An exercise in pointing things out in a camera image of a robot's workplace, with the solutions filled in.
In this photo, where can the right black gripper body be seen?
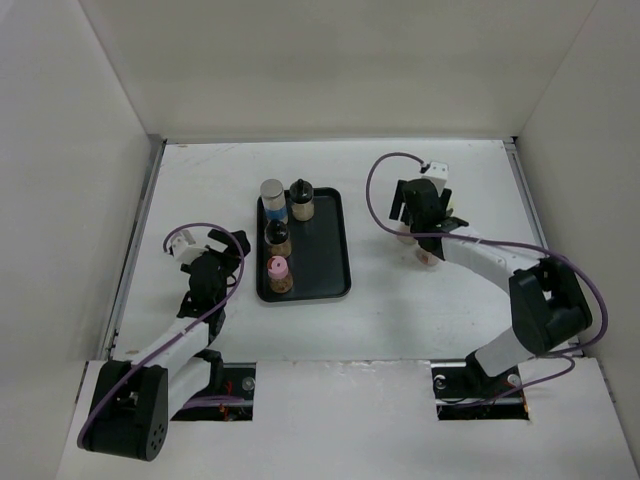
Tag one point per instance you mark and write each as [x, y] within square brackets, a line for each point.
[413, 225]

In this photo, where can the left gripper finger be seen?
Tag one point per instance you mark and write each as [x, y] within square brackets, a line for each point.
[220, 237]
[240, 244]

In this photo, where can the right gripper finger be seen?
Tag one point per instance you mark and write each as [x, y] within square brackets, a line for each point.
[398, 209]
[446, 196]

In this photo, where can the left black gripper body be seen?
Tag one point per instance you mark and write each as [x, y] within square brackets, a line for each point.
[227, 264]

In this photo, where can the black round cap spice bottle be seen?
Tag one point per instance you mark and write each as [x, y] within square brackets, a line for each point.
[277, 238]

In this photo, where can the silver lid blue label jar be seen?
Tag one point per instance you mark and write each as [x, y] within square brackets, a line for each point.
[273, 200]

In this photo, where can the pink cap spice bottle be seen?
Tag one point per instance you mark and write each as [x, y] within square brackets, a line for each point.
[280, 279]

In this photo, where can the black knob cap spice bottle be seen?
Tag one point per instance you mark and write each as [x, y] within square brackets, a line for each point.
[302, 200]

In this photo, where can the black flip cap spice bottle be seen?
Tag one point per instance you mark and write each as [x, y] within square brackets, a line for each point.
[404, 235]

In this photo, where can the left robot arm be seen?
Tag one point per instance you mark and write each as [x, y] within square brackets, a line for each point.
[135, 398]

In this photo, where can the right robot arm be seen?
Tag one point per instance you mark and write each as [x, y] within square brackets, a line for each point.
[547, 304]

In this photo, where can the red label clear lid jar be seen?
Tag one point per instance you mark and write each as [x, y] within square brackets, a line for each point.
[428, 259]

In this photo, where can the black rectangular plastic tray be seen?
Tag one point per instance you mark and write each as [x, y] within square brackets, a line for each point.
[319, 262]

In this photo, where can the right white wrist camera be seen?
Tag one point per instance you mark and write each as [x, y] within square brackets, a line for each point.
[437, 173]

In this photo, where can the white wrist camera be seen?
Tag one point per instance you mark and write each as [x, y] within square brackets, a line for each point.
[437, 173]
[184, 248]

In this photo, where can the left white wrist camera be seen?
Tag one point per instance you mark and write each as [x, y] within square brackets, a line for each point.
[184, 248]

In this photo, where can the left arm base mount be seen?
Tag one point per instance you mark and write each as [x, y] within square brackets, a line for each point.
[229, 395]

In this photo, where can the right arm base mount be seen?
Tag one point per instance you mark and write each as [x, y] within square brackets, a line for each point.
[462, 394]

